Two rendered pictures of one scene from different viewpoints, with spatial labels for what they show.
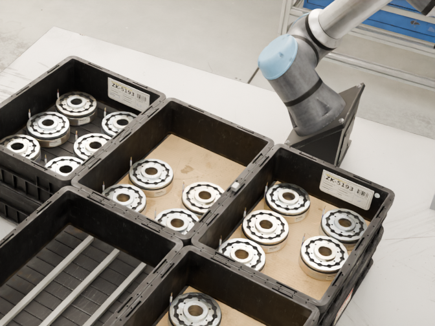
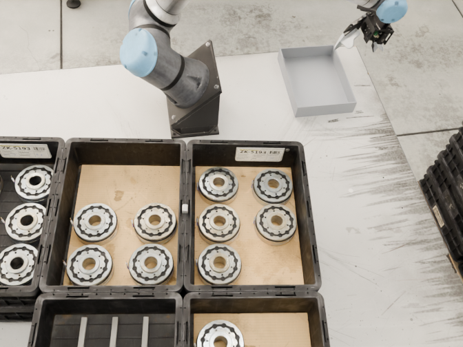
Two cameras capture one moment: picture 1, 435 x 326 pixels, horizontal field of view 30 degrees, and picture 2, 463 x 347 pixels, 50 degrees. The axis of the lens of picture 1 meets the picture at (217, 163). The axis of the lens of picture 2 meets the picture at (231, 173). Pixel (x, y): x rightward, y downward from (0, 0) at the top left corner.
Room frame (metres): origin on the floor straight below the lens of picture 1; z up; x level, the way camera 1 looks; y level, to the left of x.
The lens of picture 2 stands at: (0.81, 0.18, 1.95)
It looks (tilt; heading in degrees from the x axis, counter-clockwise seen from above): 57 degrees down; 326
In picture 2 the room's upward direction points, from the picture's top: 7 degrees clockwise
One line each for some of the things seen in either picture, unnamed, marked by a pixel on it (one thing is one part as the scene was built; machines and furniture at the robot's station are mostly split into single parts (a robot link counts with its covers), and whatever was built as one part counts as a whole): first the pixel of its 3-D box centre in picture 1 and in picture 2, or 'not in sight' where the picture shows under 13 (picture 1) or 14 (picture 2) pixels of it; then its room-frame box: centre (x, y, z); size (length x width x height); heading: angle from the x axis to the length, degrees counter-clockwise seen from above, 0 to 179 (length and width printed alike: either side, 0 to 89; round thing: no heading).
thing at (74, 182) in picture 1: (177, 165); (120, 210); (1.38, 0.09, 0.92); 0.40 x 0.30 x 0.02; 154
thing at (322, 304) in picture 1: (297, 220); (249, 211); (1.25, -0.18, 0.92); 0.40 x 0.30 x 0.02; 154
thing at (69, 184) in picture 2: (175, 182); (122, 219); (1.38, 0.09, 0.87); 0.40 x 0.30 x 0.11; 154
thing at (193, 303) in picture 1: (195, 311); (220, 343); (1.02, 0.01, 0.86); 0.05 x 0.05 x 0.01
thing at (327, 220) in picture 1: (344, 224); (273, 185); (1.31, -0.30, 0.86); 0.10 x 0.10 x 0.01
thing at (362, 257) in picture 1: (293, 237); (247, 220); (1.25, -0.18, 0.87); 0.40 x 0.30 x 0.11; 154
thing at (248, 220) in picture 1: (265, 226); (219, 222); (1.28, -0.12, 0.86); 0.10 x 0.10 x 0.01
